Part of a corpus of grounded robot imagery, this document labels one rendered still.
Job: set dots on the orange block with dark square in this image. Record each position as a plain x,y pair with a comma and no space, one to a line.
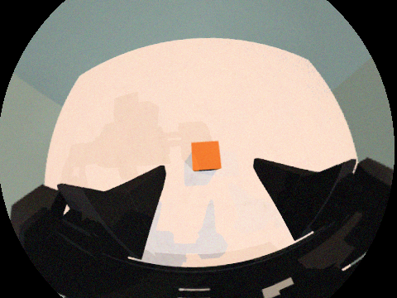
205,156

